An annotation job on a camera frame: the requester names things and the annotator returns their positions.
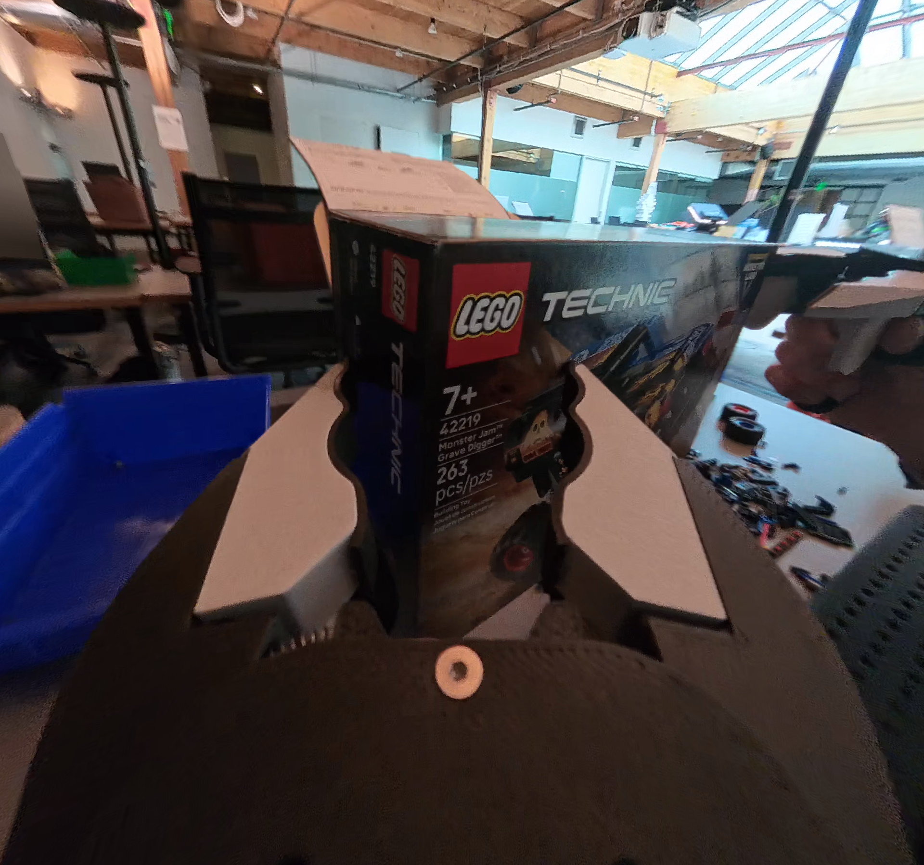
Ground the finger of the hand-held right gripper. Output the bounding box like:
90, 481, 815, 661
806, 274, 924, 375

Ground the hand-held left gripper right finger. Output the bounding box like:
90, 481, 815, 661
553, 365, 730, 628

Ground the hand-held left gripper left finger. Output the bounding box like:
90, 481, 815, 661
195, 365, 365, 638

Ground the pile of toy building pieces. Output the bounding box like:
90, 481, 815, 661
693, 447, 856, 592

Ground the toy truck cardboard box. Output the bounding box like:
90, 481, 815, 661
294, 140, 781, 638

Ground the grey desk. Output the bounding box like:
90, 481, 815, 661
691, 375, 924, 599

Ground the black toy wheel red rim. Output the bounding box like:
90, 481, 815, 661
719, 402, 768, 446

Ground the blue storage bin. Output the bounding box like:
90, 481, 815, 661
0, 375, 272, 671

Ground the black pole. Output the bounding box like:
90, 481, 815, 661
766, 0, 905, 245

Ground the red black office chair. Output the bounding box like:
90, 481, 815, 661
181, 173, 342, 375

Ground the ceiling projector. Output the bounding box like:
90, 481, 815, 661
607, 2, 711, 61

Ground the wooden table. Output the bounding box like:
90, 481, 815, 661
0, 267, 197, 375

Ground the black floor lamp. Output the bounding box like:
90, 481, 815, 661
51, 0, 177, 271

